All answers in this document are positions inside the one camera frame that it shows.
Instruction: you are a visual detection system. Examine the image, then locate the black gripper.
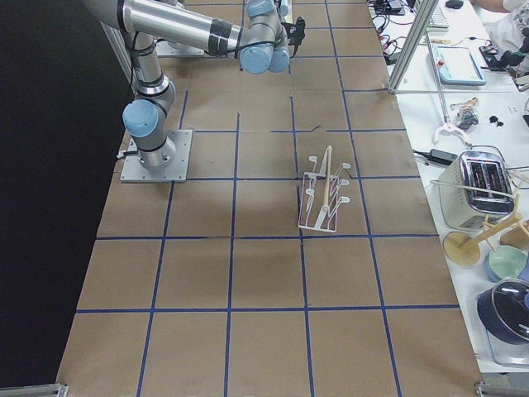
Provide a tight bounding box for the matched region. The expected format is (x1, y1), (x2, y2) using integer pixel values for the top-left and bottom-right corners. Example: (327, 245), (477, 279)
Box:
(287, 17), (306, 45)

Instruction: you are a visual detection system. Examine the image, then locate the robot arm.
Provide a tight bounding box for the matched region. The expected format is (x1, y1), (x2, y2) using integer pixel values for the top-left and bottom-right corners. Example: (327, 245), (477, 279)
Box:
(84, 1), (306, 173)

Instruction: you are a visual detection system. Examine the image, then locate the teach pendant tablet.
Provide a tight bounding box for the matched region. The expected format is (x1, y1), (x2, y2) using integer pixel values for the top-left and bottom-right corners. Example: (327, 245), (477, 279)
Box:
(432, 45), (486, 86)

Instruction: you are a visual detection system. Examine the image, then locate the long metal grabber stick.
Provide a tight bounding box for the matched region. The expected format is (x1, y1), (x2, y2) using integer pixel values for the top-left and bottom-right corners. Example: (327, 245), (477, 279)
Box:
(425, 39), (473, 148)

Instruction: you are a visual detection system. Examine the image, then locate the black power adapter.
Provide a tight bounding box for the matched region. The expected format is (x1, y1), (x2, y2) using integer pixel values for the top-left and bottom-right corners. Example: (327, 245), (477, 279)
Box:
(430, 149), (457, 165)

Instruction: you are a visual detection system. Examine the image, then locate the silver toaster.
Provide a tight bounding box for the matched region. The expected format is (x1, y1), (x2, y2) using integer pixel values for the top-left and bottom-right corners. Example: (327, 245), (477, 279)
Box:
(436, 150), (515, 231)

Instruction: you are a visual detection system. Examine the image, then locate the wooden mug tree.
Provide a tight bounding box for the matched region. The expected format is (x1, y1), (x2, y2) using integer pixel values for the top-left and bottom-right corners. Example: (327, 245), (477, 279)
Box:
(442, 194), (528, 266)

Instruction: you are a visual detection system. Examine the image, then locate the green bowl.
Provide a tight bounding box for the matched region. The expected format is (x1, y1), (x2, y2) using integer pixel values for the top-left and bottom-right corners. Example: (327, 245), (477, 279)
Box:
(484, 246), (527, 282)

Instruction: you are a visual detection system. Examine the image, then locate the dark blue pot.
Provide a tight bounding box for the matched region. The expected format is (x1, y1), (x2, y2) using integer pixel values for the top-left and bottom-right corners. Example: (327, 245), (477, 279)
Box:
(477, 279), (528, 345)

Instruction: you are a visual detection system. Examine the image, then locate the wooden rack handle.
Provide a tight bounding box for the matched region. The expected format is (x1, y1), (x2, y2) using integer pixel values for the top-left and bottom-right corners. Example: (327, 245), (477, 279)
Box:
(323, 146), (332, 210)

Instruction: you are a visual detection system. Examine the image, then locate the aluminium frame post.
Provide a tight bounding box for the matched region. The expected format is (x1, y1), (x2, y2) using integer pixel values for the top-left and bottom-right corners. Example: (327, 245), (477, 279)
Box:
(387, 0), (438, 93)

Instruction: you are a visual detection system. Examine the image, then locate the white wire cup rack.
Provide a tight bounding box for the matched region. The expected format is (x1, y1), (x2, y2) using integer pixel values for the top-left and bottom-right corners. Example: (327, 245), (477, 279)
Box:
(298, 152), (350, 233)

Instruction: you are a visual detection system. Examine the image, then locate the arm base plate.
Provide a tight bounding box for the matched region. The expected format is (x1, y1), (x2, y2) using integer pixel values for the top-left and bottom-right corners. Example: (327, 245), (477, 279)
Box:
(120, 129), (193, 183)

